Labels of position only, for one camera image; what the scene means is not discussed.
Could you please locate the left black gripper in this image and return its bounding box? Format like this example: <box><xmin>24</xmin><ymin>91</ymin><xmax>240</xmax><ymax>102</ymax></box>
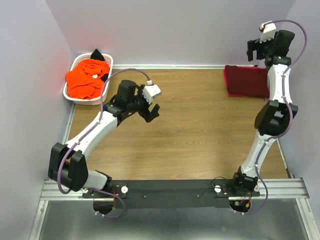
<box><xmin>127</xmin><ymin>85</ymin><xmax>160</xmax><ymax>123</ymax></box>

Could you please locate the maroon t shirt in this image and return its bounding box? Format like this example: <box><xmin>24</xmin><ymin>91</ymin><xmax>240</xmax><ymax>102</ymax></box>
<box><xmin>224</xmin><ymin>64</ymin><xmax>271</xmax><ymax>98</ymax></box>

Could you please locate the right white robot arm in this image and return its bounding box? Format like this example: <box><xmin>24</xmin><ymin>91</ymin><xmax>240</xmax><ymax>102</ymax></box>
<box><xmin>230</xmin><ymin>30</ymin><xmax>298</xmax><ymax>196</ymax></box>

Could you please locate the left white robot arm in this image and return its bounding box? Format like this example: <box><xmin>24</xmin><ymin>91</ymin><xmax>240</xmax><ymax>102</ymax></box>
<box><xmin>48</xmin><ymin>80</ymin><xmax>161</xmax><ymax>198</ymax></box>

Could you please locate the folded pink t shirt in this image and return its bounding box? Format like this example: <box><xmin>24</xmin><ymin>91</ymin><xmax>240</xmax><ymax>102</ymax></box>
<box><xmin>223</xmin><ymin>68</ymin><xmax>270</xmax><ymax>98</ymax></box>

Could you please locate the orange t shirt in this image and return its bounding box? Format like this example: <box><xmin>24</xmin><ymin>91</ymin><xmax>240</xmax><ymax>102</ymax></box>
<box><xmin>65</xmin><ymin>58</ymin><xmax>110</xmax><ymax>100</ymax></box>

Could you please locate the black t shirt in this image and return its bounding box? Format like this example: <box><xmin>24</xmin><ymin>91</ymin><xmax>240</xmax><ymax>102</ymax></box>
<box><xmin>90</xmin><ymin>49</ymin><xmax>110</xmax><ymax>82</ymax></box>

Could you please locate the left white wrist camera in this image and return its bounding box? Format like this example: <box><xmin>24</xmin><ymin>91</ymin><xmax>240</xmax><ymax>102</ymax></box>
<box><xmin>142</xmin><ymin>84</ymin><xmax>162</xmax><ymax>105</ymax></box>

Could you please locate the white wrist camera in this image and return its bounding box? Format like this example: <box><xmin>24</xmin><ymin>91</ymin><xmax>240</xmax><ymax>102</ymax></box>
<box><xmin>259</xmin><ymin>21</ymin><xmax>277</xmax><ymax>43</ymax></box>
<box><xmin>142</xmin><ymin>84</ymin><xmax>162</xmax><ymax>105</ymax></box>

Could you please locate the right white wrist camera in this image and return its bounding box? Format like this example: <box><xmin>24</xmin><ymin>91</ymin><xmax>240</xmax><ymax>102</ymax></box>
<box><xmin>259</xmin><ymin>21</ymin><xmax>277</xmax><ymax>43</ymax></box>

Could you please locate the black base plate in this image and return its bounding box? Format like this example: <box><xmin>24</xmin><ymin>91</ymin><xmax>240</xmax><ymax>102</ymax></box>
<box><xmin>82</xmin><ymin>178</ymin><xmax>261</xmax><ymax>210</ymax></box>

